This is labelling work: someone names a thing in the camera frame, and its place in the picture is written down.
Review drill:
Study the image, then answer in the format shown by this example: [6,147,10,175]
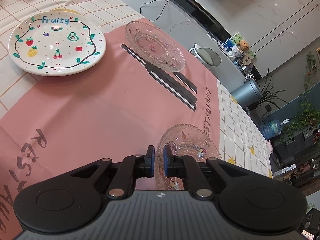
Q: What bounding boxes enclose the clear glass plate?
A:
[125,21,185,72]
[155,124,222,190]

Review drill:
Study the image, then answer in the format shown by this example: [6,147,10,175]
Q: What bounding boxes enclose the white fruity painted plate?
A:
[8,11,106,76]

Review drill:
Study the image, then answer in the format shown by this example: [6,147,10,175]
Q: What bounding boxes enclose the pink round fan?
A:
[266,140,273,155]

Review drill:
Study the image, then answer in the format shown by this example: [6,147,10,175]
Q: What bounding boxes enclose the blue water jug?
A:
[259,118,289,140]

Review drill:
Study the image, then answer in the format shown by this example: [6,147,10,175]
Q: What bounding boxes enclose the grey metal trash can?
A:
[231,79,263,108]

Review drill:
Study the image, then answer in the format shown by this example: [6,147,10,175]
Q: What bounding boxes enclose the white rolling stool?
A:
[189,43,222,67]

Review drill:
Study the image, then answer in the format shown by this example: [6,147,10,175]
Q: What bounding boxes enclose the potted floor plant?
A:
[248,70,289,111]

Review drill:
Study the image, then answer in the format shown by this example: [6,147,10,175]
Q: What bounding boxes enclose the teddy bear toy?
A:
[237,39,249,52]

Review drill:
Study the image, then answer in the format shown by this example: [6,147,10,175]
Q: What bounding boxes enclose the hanging vine plant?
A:
[279,51,319,143]

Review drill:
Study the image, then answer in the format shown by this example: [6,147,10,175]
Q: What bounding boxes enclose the black power cable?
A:
[139,0,173,22]

